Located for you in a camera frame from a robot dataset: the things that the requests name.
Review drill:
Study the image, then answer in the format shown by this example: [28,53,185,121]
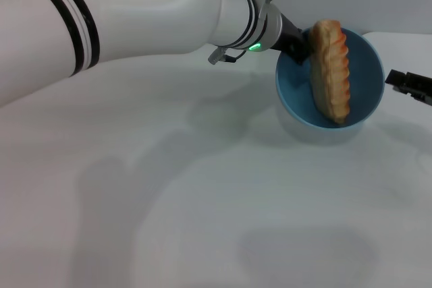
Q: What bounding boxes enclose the blue bowl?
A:
[275,27,385,144]

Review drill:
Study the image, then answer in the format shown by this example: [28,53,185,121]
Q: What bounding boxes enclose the silver connector with black cable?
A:
[208,47,247,65]

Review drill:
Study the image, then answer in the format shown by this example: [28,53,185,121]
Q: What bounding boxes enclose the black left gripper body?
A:
[272,14,310,55]

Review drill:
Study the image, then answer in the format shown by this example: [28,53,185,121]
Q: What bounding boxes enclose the ridged orange bread loaf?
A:
[308,20,352,125]

